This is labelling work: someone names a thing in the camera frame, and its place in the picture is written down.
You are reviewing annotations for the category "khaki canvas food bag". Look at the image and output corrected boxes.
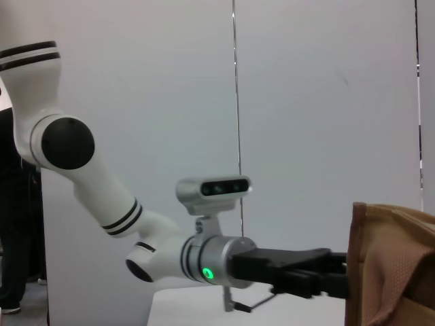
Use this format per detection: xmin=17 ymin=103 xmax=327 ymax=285
xmin=346 ymin=201 xmax=435 ymax=326

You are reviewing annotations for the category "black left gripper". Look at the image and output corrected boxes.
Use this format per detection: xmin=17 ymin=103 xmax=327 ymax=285
xmin=230 ymin=247 xmax=349 ymax=300

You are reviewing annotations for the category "left gripper cable with connector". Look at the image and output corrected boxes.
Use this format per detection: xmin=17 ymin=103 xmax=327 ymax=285
xmin=222 ymin=286 xmax=277 ymax=313

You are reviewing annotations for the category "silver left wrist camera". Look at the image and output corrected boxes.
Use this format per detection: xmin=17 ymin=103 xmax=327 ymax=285
xmin=175 ymin=175 xmax=254 ymax=216

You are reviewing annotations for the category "person in dark trousers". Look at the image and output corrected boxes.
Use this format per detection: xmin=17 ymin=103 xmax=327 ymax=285
xmin=0 ymin=84 xmax=48 ymax=315

